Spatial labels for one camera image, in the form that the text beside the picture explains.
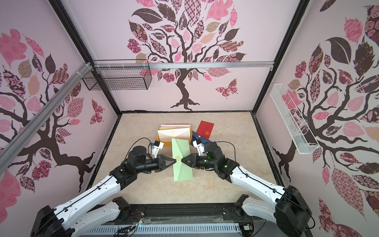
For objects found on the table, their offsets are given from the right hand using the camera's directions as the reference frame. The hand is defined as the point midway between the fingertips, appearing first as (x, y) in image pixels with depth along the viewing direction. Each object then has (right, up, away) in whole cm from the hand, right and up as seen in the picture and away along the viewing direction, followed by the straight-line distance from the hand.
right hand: (182, 163), depth 73 cm
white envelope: (-13, +12, +24) cm, 30 cm away
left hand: (-4, 0, -2) cm, 4 cm away
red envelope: (+15, +16, +38) cm, 44 cm away
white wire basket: (+55, +13, -8) cm, 57 cm away
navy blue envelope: (+7, +12, +31) cm, 33 cm away
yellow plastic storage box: (-7, +9, +2) cm, 12 cm away
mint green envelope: (-1, +7, +3) cm, 8 cm away
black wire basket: (-68, +66, +69) cm, 117 cm away
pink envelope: (-8, +19, +32) cm, 38 cm away
